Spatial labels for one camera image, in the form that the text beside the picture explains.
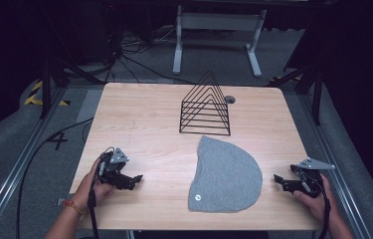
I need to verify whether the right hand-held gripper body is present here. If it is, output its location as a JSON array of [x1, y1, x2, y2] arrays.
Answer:
[[289, 157, 336, 199]]

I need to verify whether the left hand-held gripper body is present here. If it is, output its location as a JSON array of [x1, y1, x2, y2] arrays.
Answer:
[[97, 147, 132, 190]]

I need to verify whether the grey knit beanie hat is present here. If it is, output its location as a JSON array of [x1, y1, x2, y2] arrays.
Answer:
[[187, 134, 264, 214]]

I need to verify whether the person's right hand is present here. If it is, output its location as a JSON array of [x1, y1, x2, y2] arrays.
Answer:
[[292, 173, 336, 224]]

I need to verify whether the person's left hand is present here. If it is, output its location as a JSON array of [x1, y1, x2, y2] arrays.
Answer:
[[74, 158, 115, 211]]

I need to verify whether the black tripod stand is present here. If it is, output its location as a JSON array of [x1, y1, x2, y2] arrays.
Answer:
[[267, 63, 325, 126], [38, 56, 106, 120]]

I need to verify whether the yellow black hazard tape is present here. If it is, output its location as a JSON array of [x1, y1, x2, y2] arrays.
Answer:
[[23, 80, 72, 108]]

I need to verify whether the aluminium floor rail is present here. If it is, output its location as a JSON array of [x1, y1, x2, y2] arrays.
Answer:
[[0, 87, 72, 239], [296, 94, 373, 239]]

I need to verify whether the right hand-held gripper cable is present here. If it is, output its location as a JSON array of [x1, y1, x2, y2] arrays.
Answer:
[[297, 170, 332, 239]]

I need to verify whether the hand-held gripper cable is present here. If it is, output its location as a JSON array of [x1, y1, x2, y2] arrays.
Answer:
[[87, 146, 115, 239], [297, 170, 332, 239]]

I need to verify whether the left hand-held gripper cable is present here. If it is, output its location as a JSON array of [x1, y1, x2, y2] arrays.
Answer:
[[87, 146, 115, 239]]

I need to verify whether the orange bracelet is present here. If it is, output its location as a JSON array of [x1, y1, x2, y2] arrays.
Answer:
[[62, 199, 85, 215]]

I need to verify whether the black wire triangular rack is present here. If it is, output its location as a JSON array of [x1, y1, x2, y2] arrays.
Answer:
[[178, 69, 232, 137]]

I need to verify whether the black floor cable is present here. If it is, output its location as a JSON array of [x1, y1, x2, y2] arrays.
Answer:
[[15, 117, 94, 239]]

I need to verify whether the bundle of floor cables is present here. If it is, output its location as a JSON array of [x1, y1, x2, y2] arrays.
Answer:
[[105, 24, 183, 85]]

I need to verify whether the white metal desk frame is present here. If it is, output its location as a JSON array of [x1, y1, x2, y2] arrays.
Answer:
[[172, 4, 268, 79]]

